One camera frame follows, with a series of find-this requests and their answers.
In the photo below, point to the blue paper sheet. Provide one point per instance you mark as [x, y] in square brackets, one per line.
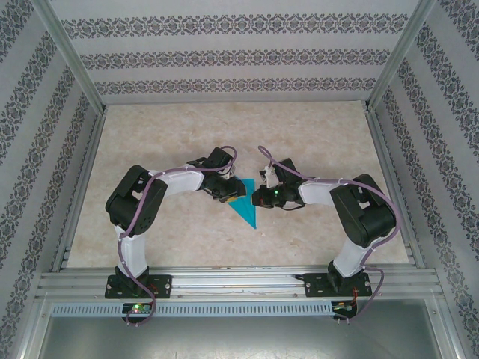
[249, 203]

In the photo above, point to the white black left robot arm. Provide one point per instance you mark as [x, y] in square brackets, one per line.
[134, 202]

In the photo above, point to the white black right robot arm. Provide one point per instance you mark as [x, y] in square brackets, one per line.
[366, 213]

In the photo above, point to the grey sheet metal panel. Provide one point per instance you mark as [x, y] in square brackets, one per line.
[239, 338]

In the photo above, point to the small LED circuit board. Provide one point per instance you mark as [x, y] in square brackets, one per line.
[342, 308]
[136, 308]

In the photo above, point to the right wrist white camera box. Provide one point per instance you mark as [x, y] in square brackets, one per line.
[269, 175]

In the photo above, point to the long aluminium mounting rail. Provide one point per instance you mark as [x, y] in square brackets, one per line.
[232, 280]

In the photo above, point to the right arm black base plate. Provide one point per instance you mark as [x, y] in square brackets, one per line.
[314, 286]

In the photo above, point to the aluminium table side rail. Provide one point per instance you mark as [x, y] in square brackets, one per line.
[381, 149]
[90, 157]

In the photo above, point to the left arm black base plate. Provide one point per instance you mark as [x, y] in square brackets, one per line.
[164, 286]

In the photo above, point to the aluminium frame post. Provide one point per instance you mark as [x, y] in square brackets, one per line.
[71, 56]
[397, 56]

